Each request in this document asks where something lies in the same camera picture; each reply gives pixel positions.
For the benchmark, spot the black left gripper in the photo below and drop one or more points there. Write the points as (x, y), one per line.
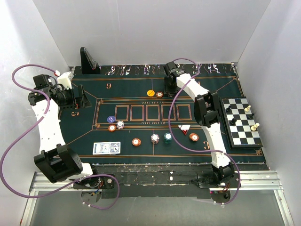
(81, 102)

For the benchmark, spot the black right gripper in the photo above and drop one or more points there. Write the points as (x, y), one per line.
(167, 90)

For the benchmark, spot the orange chips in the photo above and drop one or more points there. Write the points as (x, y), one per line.
(112, 128)
(193, 137)
(159, 94)

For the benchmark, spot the yellow big blind button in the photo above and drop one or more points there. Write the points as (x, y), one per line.
(151, 93)

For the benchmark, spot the purple small blind button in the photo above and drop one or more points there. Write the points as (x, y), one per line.
(111, 119)

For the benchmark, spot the pink chips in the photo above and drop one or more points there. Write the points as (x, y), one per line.
(120, 125)

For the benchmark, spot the red triangular dealer button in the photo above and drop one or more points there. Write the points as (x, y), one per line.
(184, 128)

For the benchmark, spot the orange poker chip stack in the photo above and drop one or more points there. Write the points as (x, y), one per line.
(136, 142)

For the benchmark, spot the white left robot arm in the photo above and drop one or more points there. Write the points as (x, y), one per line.
(56, 160)

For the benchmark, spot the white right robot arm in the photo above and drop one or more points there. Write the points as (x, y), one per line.
(207, 114)

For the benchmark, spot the black card shoe holder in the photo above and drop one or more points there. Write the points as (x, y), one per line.
(88, 64)

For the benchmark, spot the blue playing card deck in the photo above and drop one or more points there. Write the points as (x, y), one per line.
(106, 148)

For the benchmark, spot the green poker chip stack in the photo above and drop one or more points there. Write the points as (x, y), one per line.
(167, 138)

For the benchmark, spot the black white chessboard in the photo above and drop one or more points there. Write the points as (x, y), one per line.
(240, 134)

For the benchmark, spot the black chess piece middle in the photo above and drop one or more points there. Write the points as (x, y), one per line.
(233, 121)

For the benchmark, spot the white chess piece upper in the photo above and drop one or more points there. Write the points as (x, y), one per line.
(247, 109)

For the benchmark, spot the white chess piece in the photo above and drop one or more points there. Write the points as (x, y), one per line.
(255, 127)
(247, 109)

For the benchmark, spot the white chess piece lower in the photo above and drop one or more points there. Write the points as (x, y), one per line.
(255, 127)

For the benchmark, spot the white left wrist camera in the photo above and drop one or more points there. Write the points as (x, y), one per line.
(65, 80)

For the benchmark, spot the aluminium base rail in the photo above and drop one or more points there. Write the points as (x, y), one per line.
(249, 180)

